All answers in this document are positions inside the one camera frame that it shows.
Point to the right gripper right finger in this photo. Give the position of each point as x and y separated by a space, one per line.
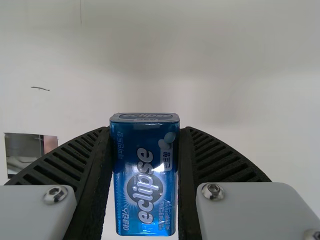
237 200

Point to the blue box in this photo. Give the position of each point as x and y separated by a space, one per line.
145 175

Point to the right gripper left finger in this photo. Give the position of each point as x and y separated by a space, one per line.
62 190

